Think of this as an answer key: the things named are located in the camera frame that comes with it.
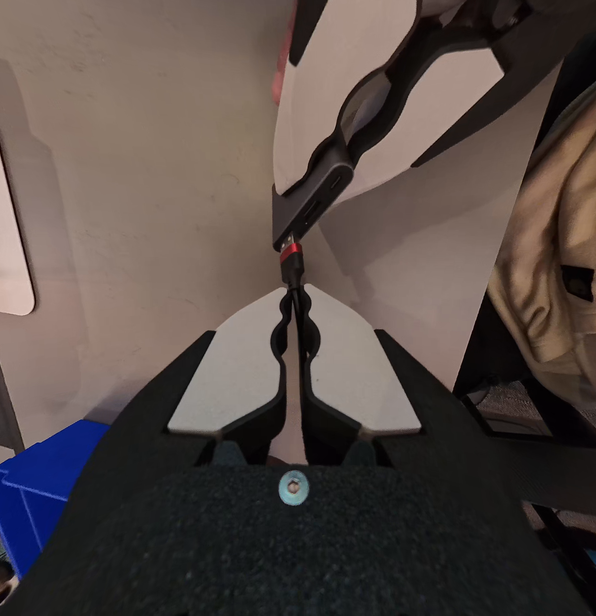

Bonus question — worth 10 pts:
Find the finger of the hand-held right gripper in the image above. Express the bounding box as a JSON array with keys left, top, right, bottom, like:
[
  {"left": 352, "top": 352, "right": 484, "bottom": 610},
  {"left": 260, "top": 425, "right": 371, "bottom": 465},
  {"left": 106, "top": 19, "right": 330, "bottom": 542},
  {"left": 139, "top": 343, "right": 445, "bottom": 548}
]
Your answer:
[
  {"left": 270, "top": 0, "right": 422, "bottom": 197},
  {"left": 322, "top": 46, "right": 507, "bottom": 205}
]

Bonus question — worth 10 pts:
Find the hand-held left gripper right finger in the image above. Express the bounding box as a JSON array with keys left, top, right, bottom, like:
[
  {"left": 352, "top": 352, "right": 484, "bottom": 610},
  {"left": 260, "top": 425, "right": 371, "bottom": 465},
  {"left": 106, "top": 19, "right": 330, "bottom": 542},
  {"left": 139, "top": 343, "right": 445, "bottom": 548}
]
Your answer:
[{"left": 298, "top": 284, "right": 421, "bottom": 465}]

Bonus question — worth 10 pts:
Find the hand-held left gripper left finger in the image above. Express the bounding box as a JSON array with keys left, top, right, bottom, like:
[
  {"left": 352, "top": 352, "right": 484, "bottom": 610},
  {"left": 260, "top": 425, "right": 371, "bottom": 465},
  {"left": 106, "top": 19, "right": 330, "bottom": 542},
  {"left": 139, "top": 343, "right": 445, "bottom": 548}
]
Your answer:
[{"left": 167, "top": 286, "right": 291, "bottom": 458}]

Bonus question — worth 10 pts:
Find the small grey usb hub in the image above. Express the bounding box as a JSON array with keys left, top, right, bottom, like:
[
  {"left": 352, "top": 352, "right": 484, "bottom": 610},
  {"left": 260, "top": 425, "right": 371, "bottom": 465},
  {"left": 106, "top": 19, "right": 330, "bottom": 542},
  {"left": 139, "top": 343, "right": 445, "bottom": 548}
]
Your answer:
[{"left": 271, "top": 72, "right": 391, "bottom": 254}]

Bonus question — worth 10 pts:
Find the black red usb cable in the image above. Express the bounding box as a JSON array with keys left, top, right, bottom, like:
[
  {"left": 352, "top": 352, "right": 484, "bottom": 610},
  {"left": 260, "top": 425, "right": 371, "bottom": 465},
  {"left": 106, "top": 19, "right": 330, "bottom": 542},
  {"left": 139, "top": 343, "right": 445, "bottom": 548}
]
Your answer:
[{"left": 279, "top": 232, "right": 307, "bottom": 371}]

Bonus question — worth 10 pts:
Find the blue plastic bin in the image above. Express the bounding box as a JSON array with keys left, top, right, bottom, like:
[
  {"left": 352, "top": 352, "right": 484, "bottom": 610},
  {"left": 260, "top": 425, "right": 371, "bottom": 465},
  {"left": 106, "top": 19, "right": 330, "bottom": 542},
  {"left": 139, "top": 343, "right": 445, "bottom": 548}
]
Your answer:
[{"left": 0, "top": 419, "right": 111, "bottom": 581}]

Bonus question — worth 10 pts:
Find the white and wooden book stand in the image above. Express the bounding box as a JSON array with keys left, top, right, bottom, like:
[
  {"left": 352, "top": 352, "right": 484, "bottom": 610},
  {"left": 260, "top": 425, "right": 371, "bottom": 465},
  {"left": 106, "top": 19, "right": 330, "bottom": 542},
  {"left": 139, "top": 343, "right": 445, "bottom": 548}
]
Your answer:
[{"left": 0, "top": 118, "right": 36, "bottom": 317}]

